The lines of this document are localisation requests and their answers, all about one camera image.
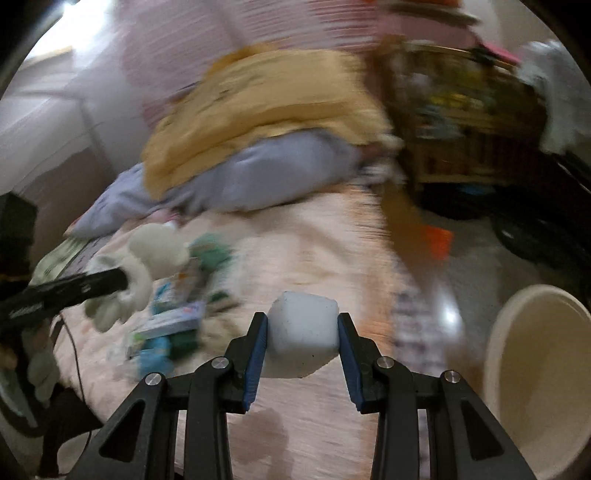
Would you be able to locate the yellow ruffled pillow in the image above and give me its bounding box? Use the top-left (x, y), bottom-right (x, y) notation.
top-left (141, 49), bottom-right (392, 200)

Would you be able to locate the cream plastic trash bin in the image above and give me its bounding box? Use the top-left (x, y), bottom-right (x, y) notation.
top-left (483, 284), bottom-right (590, 479)

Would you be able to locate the wooden baby crib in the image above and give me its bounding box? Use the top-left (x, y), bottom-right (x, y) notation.
top-left (372, 35), bottom-right (547, 189)

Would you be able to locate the white gloved hand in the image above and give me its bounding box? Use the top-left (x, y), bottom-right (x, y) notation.
top-left (84, 223), bottom-right (189, 333)

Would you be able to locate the grey-blue pillow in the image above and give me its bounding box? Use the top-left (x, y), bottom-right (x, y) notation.
top-left (67, 129), bottom-right (362, 239)

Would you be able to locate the white tissue wad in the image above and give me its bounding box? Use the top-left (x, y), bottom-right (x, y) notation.
top-left (263, 291), bottom-right (339, 379)

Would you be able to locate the pink floral bed blanket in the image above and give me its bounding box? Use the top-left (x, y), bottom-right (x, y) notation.
top-left (59, 188), bottom-right (445, 480)

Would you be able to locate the red gift box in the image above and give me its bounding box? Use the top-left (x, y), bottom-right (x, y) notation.
top-left (423, 225), bottom-right (454, 261)

